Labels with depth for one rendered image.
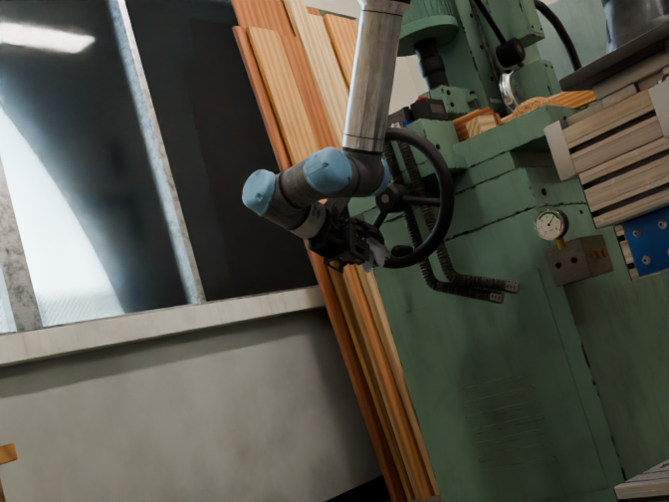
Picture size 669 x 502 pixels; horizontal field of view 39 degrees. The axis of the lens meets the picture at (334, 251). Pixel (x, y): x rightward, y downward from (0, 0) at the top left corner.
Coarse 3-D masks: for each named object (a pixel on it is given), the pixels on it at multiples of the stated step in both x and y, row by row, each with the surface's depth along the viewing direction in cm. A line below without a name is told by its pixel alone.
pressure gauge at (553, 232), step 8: (544, 216) 188; (552, 216) 187; (560, 216) 186; (536, 224) 189; (544, 224) 188; (552, 224) 187; (560, 224) 186; (568, 224) 188; (544, 232) 188; (552, 232) 187; (560, 232) 186; (560, 240) 189; (560, 248) 189
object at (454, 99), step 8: (440, 88) 221; (448, 88) 223; (456, 88) 226; (424, 96) 223; (432, 96) 222; (440, 96) 221; (448, 96) 221; (456, 96) 225; (464, 96) 228; (448, 104) 220; (456, 104) 223; (464, 104) 226; (472, 104) 230; (448, 112) 220; (456, 112) 222; (464, 112) 225
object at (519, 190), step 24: (528, 168) 198; (552, 168) 207; (480, 192) 203; (504, 192) 200; (528, 192) 197; (552, 192) 203; (576, 192) 214; (456, 216) 207; (480, 216) 204; (504, 216) 200; (408, 240) 215
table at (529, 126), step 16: (528, 112) 196; (544, 112) 193; (560, 112) 198; (576, 112) 205; (496, 128) 200; (512, 128) 198; (528, 128) 196; (464, 144) 205; (480, 144) 202; (496, 144) 200; (512, 144) 198; (528, 144) 198; (544, 144) 203; (448, 160) 199; (464, 160) 204; (480, 160) 203; (432, 176) 202; (352, 208) 224; (368, 208) 221
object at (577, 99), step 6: (558, 96) 208; (564, 96) 207; (570, 96) 206; (576, 96) 205; (582, 96) 204; (588, 96) 203; (594, 96) 203; (564, 102) 207; (570, 102) 206; (576, 102) 205; (582, 102) 204; (588, 102) 204; (576, 108) 206
